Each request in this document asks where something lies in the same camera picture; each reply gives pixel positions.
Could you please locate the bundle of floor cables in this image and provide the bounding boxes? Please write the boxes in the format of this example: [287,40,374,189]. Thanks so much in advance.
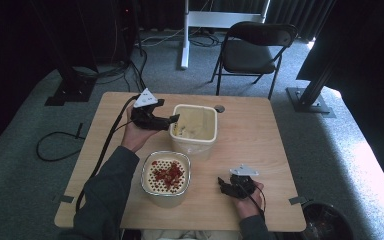
[73,28,223,94]

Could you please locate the dark curtain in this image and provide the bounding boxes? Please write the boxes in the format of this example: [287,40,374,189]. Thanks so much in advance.
[136,0,338,43]

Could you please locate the perforated strainer insert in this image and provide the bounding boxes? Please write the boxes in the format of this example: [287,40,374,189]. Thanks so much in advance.
[142,151,191,197]

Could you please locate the black metal stand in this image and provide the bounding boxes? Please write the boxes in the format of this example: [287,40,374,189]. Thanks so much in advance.
[285,61,337,119]
[29,0,98,107]

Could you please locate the cream container with metal rim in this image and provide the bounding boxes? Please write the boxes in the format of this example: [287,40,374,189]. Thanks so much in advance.
[140,150,192,209]

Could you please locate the left hand-held gripper cable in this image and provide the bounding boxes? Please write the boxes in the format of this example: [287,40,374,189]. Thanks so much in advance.
[75,94,142,215]

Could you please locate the white desk frame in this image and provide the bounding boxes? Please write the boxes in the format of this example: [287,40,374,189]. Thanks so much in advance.
[179,0,271,71]

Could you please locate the person's left hand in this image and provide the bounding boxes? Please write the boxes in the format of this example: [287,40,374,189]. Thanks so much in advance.
[120,102,161,154]

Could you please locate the hand-held gripper cable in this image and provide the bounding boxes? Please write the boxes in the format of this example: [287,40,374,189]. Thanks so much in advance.
[238,181,268,222]
[75,94,142,215]

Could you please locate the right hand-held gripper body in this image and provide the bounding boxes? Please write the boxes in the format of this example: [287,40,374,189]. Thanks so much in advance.
[226,163,261,200]

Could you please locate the black floor cable loop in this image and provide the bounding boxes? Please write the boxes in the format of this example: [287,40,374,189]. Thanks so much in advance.
[35,122,87,163]

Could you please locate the cream plastic container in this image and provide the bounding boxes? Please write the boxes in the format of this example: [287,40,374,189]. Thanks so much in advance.
[168,103,219,162]

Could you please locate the red chili pieces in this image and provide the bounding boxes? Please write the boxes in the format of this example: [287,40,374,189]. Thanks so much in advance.
[150,160,185,192]

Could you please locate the right hand-held gripper cable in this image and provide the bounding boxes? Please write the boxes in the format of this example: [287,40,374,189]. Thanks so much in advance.
[238,181,268,222]

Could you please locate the person's right hand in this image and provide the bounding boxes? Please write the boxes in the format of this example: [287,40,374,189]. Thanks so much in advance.
[232,180,266,220]

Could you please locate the grey tape strip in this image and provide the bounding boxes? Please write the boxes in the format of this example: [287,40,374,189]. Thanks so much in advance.
[52,193,75,205]
[287,195,310,206]

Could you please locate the black folding chair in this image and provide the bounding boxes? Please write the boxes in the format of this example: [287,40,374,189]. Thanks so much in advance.
[209,20,299,101]

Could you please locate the black round bin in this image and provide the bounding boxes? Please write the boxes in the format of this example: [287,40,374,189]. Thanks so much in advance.
[300,201,356,240]

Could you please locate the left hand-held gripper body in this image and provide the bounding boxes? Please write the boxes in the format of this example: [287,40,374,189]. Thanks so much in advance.
[130,87,173,132]

